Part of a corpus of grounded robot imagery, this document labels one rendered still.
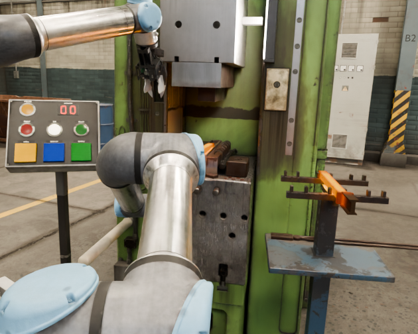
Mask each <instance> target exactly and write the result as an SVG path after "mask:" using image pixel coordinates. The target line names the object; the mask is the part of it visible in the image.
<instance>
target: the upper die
mask: <svg viewBox="0 0 418 334"><path fill-rule="evenodd" d="M172 86H175V87H210V88H225V87H234V67H231V66H228V65H225V64H222V63H200V62H172Z"/></svg>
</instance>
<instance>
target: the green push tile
mask: <svg viewBox="0 0 418 334"><path fill-rule="evenodd" d="M71 161H72V162H91V161H92V144H91V143H71Z"/></svg>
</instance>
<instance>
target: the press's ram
mask: <svg viewBox="0 0 418 334"><path fill-rule="evenodd" d="M247 8H248V0H160V10H161V14H162V23H161V25H160V48H161V50H164V57H161V60H163V62H166V63H170V64H172V62H200V63H222V64H225V65H228V66H231V67H234V68H244V67H245V46H246V32H247V26H262V25H263V17H248V16H247Z"/></svg>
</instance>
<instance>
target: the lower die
mask: <svg viewBox="0 0 418 334"><path fill-rule="evenodd" d="M211 141H213V140H210V141H202V142H203V145H205V144H207V143H210V142H211ZM222 143H223V142H222V141H221V140H218V142H217V143H216V144H215V145H214V146H213V147H212V148H211V149H210V150H209V151H208V152H207V153H206V154H204V155H205V163H206V171H205V174H209V173H212V174H217V175H218V174H219V173H220V171H221V169H219V167H218V166H219V164H220V161H221V153H220V152H216V153H215V154H214V151H215V150H216V149H217V148H218V147H219V146H220V145H221V144H222Z"/></svg>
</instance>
